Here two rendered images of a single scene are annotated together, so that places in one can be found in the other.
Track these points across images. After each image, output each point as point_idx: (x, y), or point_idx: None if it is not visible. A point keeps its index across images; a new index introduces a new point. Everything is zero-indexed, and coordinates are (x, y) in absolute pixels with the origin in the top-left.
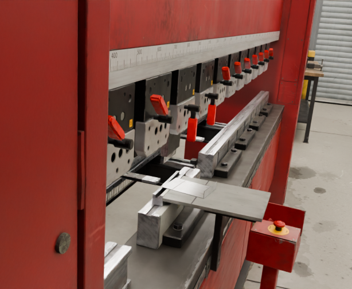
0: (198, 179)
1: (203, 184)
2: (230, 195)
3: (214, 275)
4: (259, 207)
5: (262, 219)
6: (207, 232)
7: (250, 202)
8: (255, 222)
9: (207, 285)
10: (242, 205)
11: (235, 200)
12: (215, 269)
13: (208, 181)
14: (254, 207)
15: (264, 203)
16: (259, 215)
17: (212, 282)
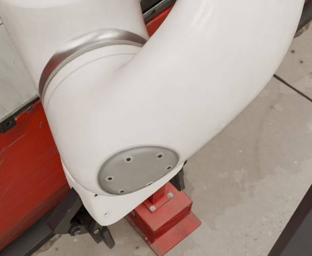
0: None
1: None
2: None
3: (35, 123)
4: (6, 106)
5: None
6: None
7: (6, 90)
8: (14, 115)
9: (3, 140)
10: None
11: None
12: (1, 132)
13: (2, 24)
14: (0, 104)
15: (23, 99)
16: None
17: (28, 131)
